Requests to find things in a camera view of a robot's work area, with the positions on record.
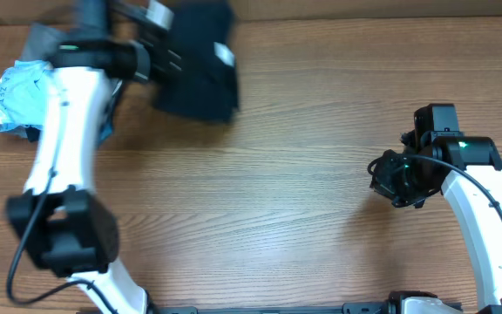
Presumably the black t-shirt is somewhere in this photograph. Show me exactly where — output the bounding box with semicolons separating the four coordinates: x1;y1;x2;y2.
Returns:
153;1;239;124

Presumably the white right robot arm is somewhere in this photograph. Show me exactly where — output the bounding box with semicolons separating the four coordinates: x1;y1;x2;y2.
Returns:
368;132;502;313

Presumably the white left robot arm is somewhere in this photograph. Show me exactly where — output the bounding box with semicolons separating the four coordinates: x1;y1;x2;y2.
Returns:
6;1;181;313

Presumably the grey folded garment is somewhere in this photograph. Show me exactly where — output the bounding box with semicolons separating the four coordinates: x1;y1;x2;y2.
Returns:
18;23;65;62

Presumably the light blue shirt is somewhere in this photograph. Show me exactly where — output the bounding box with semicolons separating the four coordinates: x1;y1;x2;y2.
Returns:
0;60;51;137

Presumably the black garment in pile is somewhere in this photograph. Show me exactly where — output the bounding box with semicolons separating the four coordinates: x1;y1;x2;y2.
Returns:
25;126;41;142

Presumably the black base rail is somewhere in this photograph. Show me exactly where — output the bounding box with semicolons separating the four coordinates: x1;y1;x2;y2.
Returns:
149;302;385;314

